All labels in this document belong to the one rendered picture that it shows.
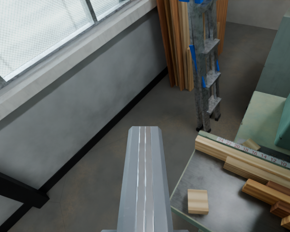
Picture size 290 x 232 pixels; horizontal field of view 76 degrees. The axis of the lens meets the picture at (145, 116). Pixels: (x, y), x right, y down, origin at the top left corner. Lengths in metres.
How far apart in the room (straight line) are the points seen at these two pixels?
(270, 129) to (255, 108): 0.10
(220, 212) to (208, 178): 0.08
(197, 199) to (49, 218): 1.40
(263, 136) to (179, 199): 0.38
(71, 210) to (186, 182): 1.25
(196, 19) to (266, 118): 0.57
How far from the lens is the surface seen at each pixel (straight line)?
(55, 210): 1.74
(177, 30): 1.62
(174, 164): 1.53
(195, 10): 1.05
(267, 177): 0.53
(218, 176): 0.55
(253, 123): 0.78
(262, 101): 0.85
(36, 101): 1.33
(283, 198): 0.51
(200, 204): 0.48
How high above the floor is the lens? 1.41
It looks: 51 degrees down
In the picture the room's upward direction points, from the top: 17 degrees counter-clockwise
